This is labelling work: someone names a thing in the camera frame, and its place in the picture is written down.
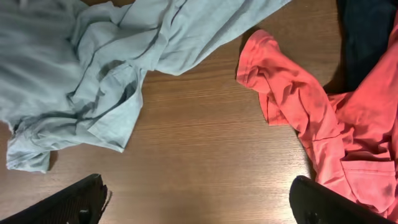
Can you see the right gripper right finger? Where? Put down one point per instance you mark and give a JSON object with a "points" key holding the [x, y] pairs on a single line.
{"points": [[312, 203]]}

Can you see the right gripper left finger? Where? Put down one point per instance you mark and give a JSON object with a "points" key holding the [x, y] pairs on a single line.
{"points": [[82, 202]]}

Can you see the grey t-shirt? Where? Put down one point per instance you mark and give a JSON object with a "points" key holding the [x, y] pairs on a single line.
{"points": [[72, 73]]}

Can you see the red printed t-shirt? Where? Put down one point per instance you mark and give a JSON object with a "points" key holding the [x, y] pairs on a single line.
{"points": [[350, 138]]}

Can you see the dark navy garment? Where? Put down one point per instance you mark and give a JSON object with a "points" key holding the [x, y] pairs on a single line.
{"points": [[366, 26]]}

